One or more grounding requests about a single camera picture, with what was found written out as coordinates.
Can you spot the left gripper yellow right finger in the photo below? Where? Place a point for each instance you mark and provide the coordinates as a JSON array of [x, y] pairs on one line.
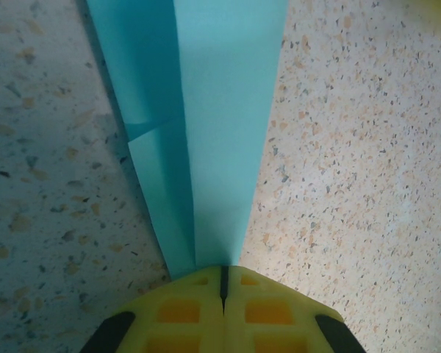
[[272, 312]]

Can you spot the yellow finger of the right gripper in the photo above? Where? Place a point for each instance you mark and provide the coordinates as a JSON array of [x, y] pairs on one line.
[[430, 4]]

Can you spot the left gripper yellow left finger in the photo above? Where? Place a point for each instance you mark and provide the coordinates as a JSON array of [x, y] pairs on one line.
[[180, 312]]

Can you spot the light blue cloth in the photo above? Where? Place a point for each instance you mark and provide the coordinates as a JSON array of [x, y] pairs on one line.
[[224, 110]]

